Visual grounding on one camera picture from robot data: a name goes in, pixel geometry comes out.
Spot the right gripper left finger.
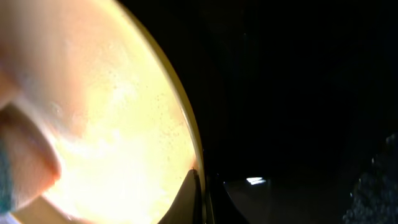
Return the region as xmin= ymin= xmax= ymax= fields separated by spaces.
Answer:
xmin=159 ymin=169 xmax=203 ymax=224

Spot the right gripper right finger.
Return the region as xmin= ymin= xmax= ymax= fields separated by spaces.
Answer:
xmin=207 ymin=177 xmax=341 ymax=224

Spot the yellow plate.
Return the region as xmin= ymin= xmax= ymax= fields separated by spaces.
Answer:
xmin=1 ymin=0 xmax=205 ymax=223

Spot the green yellow sponge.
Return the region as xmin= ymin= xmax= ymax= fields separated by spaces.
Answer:
xmin=1 ymin=105 xmax=61 ymax=214

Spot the round black tray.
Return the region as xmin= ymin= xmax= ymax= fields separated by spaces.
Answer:
xmin=124 ymin=1 xmax=397 ymax=223

